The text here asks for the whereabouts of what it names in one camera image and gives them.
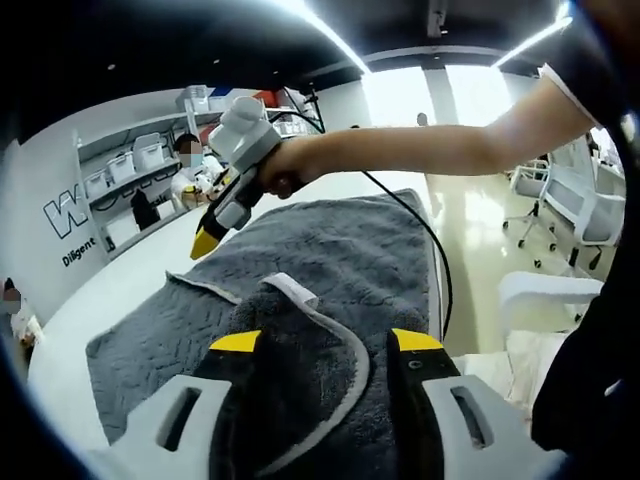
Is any grey fluffy towel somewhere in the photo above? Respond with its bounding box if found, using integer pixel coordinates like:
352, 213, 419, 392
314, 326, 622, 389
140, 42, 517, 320
85, 188, 446, 480

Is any white flat box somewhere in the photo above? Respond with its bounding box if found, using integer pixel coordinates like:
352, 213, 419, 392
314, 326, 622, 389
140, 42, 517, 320
105, 220, 141, 250

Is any person's right hand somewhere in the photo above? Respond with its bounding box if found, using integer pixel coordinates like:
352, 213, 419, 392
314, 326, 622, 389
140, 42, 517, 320
258, 136, 327, 202

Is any red and blue banner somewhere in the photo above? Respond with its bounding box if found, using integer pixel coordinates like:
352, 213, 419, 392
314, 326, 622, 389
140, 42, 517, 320
208, 85, 282, 109

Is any black backpack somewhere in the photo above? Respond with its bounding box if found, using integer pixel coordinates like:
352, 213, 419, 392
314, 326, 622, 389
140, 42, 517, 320
130, 189, 162, 232

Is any grey metal shelf rack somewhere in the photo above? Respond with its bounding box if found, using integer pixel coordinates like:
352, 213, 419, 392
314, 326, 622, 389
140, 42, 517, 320
73, 83, 324, 252

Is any group of white storage boxes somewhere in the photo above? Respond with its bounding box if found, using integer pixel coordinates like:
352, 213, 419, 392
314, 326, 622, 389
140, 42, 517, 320
82, 84, 321, 201

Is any curved ceiling light strip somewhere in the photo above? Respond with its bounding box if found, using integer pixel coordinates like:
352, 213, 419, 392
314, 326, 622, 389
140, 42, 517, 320
298, 0, 374, 72

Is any white plastic chair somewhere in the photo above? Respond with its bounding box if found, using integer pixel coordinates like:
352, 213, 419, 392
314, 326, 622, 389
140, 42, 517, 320
498, 271, 607, 335

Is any person's dark clothing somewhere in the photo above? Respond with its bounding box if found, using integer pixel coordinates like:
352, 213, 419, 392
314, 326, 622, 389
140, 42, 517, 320
528, 0, 640, 454

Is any white mesh office chair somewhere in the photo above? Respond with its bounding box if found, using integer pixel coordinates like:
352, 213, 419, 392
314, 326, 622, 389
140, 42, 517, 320
501, 148, 627, 267

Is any straight ceiling light strip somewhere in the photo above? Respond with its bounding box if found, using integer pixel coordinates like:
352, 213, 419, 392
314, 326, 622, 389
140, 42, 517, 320
493, 13, 575, 68

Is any black cable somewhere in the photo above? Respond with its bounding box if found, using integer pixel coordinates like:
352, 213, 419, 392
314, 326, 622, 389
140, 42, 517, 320
361, 169, 455, 335

